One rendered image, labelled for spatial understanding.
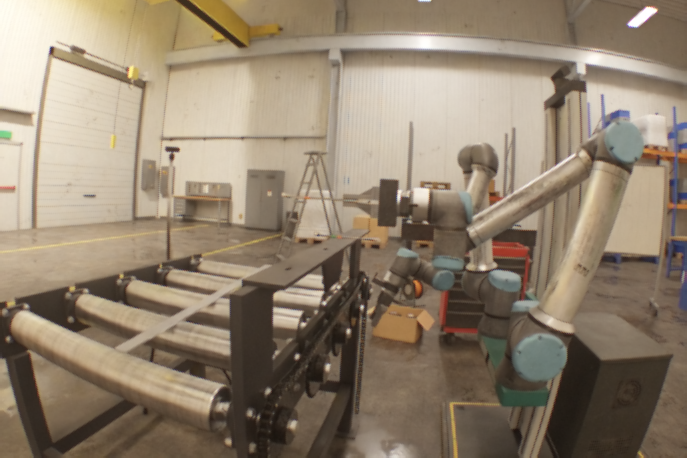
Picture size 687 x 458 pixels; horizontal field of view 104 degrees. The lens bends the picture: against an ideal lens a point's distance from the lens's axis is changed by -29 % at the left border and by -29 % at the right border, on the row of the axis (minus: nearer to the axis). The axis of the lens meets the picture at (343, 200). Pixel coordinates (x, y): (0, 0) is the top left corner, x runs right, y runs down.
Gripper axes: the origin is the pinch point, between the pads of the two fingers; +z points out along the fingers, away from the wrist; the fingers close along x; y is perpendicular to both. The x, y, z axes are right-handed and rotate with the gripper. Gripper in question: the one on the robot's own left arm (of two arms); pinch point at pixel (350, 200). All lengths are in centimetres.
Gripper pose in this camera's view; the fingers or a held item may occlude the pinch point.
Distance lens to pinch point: 106.7
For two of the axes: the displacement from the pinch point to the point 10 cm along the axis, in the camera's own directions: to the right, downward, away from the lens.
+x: 0.6, -10.0, -0.2
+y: 2.0, -0.1, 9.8
